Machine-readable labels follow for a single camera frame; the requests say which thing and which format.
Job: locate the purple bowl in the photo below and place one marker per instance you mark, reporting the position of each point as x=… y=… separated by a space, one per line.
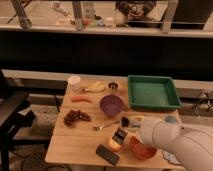
x=111 y=105

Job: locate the blue grey cloth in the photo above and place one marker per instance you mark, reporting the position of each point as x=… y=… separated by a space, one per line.
x=169 y=157

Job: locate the yellow orange fruit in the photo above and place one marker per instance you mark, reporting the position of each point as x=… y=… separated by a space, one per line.
x=114 y=146

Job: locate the small metal cup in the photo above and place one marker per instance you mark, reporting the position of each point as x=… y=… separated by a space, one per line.
x=113 y=86

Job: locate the white cup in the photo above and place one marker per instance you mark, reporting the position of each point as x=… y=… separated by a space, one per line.
x=74 y=82

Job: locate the black remote control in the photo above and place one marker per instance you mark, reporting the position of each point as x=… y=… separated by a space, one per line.
x=107 y=154

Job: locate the black dish brush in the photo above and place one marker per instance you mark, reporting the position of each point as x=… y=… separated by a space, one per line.
x=119 y=136

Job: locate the red bowl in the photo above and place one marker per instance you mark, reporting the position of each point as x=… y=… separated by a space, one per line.
x=141 y=151

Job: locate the green plastic tray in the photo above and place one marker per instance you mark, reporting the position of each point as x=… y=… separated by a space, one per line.
x=152 y=93

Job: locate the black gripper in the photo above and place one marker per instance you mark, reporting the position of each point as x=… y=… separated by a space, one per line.
x=129 y=123

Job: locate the yellow banana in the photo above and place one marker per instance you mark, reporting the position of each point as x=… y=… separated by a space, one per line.
x=95 y=87

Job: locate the bunch of dark grapes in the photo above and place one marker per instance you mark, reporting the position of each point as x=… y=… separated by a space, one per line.
x=73 y=116

